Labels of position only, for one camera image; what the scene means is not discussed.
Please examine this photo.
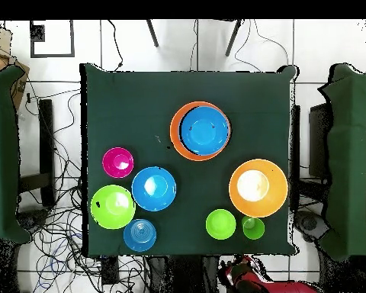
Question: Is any black square frame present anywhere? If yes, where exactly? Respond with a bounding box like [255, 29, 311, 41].
[29, 19, 75, 59]

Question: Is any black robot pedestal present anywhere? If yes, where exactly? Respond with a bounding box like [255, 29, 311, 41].
[147, 256, 220, 293]

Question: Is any black box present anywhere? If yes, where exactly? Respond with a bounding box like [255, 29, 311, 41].
[307, 102, 334, 179]

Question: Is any thin black floor cable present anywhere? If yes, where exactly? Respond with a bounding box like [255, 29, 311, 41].
[107, 19, 125, 70]

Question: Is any large orange plastic bowl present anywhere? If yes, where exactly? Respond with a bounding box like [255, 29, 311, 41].
[228, 158, 289, 218]
[169, 101, 231, 162]

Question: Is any black floor stand bar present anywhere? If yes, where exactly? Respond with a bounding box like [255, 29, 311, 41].
[18, 98, 56, 208]

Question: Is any small green plastic bowl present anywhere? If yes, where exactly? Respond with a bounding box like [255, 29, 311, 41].
[205, 208, 237, 240]

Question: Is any dark green table cloth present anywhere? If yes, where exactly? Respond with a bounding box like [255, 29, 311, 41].
[79, 63, 300, 257]

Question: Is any large green plastic bowl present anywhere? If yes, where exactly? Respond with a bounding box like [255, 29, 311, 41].
[90, 184, 136, 230]

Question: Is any green plastic cup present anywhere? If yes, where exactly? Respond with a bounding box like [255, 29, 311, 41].
[241, 215, 266, 240]

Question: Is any small translucent blue bowl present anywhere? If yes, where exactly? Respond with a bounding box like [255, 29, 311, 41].
[123, 218, 157, 253]

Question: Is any small pink plastic bowl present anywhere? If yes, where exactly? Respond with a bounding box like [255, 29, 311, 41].
[102, 146, 135, 179]

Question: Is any black stand base with knob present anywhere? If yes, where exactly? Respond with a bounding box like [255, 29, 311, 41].
[17, 209, 50, 233]

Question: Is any green cloth covered table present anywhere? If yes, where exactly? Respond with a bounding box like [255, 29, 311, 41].
[318, 63, 366, 260]
[0, 65, 31, 245]

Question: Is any black tripod leg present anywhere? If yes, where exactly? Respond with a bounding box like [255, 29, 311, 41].
[224, 19, 244, 58]
[145, 19, 160, 49]

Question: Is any blue plastic bowl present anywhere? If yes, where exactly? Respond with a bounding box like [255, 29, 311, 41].
[178, 105, 231, 156]
[131, 166, 177, 212]

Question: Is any black power strip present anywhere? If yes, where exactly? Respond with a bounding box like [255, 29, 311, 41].
[101, 256, 120, 286]

